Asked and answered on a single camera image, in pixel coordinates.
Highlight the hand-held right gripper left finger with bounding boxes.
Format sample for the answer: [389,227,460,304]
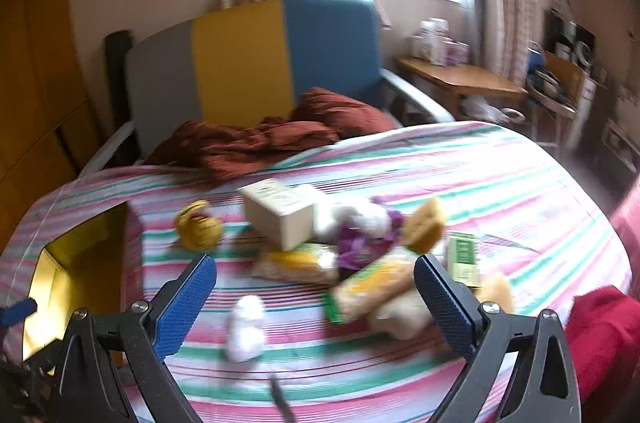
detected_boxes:
[52,253,218,423]

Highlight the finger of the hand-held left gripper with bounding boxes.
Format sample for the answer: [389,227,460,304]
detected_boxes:
[0,299,39,327]

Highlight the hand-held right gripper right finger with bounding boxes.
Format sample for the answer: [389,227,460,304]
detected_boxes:
[412,253,583,423]

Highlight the green box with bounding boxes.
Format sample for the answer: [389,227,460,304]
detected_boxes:
[446,235,481,286]

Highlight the beige bun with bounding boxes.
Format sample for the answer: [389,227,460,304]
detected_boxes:
[370,290,436,339]

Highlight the yellow sponge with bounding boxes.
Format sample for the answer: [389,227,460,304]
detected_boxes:
[402,197,447,254]
[475,273,515,311]

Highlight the white gauze roll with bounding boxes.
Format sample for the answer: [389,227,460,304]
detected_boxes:
[225,294,267,363]

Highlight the green yellow snack packet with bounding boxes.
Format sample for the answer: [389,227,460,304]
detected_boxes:
[325,253,418,323]

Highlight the yellow item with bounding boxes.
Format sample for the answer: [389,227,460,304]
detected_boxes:
[175,200,223,251]

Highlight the gold tin box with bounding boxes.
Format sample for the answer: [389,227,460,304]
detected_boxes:
[22,200,143,361]

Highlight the purple wrapper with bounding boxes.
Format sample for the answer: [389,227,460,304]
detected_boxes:
[335,210,401,271]

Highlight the white cloth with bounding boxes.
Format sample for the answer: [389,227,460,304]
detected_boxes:
[315,198,391,239]

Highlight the cream printed box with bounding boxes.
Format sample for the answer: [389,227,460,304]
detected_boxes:
[239,178,317,252]

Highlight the dark pen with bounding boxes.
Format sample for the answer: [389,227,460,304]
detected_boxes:
[269,375,296,423]

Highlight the red garment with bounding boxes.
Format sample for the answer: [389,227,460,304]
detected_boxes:
[565,178,640,423]

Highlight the brown crumpled blanket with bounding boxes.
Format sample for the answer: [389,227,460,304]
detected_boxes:
[145,116,341,194]

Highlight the white plastic bag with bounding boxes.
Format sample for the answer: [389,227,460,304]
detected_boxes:
[462,96,507,122]

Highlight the red brown pillow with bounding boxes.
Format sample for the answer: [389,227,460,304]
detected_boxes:
[292,87,396,139]

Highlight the wooden bedside table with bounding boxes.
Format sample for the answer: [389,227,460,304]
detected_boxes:
[397,56,528,124]

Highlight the yellow wooden wardrobe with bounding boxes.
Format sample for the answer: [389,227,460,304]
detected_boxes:
[0,0,101,214]

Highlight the grey yellow blue headboard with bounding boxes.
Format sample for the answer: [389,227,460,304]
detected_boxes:
[125,0,391,164]

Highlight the purple carton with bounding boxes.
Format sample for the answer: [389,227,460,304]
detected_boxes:
[446,42,470,66]

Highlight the cluttered wooden shelf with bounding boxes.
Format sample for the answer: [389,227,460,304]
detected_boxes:
[525,0,612,149]

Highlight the white bed rail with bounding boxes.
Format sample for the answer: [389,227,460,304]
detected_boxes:
[80,120,137,176]

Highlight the grey bed rail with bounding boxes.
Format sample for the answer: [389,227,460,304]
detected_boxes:
[380,68,456,126]

